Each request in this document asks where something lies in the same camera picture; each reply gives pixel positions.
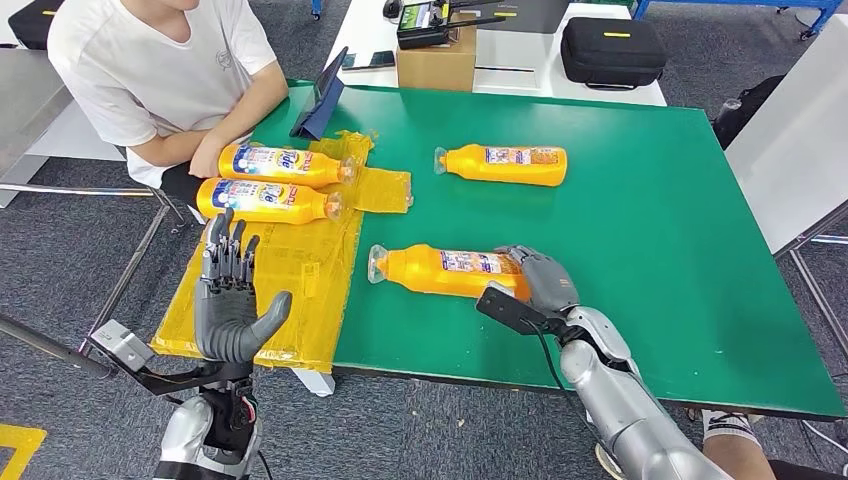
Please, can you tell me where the grey metal table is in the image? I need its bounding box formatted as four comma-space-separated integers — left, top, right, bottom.
0, 47, 174, 380

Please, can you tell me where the black smartphone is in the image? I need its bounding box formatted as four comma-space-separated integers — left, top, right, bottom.
341, 50, 397, 72

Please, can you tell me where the black bag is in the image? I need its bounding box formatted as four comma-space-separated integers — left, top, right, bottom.
7, 0, 66, 50

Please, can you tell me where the white table foot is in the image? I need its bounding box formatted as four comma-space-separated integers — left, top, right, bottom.
291, 367, 337, 399

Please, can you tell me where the black carrying case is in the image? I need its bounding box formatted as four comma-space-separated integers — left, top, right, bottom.
560, 16, 668, 91

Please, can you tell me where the brown cardboard box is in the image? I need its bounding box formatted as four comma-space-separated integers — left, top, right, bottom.
396, 14, 478, 93

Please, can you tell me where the yellow taped cardboard mat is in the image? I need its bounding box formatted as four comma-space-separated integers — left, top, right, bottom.
148, 130, 413, 374

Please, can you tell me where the tablet in blue case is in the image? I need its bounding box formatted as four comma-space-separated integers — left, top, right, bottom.
290, 46, 349, 142

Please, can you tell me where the white side table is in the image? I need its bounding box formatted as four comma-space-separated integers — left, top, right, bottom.
723, 13, 848, 362

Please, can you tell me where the person's left hand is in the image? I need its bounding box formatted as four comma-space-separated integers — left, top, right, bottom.
188, 135, 230, 180

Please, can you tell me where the grey water bottle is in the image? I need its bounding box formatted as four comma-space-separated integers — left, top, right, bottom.
715, 97, 743, 127

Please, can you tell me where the black backpack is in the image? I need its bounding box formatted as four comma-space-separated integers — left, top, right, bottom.
712, 72, 786, 150

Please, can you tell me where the white cable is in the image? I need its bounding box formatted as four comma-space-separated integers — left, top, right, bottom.
801, 420, 848, 455

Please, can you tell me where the orange detergent bottle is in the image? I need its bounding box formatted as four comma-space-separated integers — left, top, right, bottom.
367, 243, 531, 303
433, 143, 569, 188
195, 176, 344, 227
217, 143, 359, 190

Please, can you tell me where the dark grey flat case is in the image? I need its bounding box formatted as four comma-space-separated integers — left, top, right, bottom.
483, 0, 571, 34

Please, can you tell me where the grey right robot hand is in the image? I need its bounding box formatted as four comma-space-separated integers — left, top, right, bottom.
493, 245, 581, 318

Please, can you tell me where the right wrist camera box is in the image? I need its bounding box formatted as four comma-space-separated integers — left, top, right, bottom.
475, 281, 554, 335

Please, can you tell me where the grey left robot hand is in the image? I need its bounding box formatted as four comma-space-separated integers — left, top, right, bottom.
193, 208, 294, 364

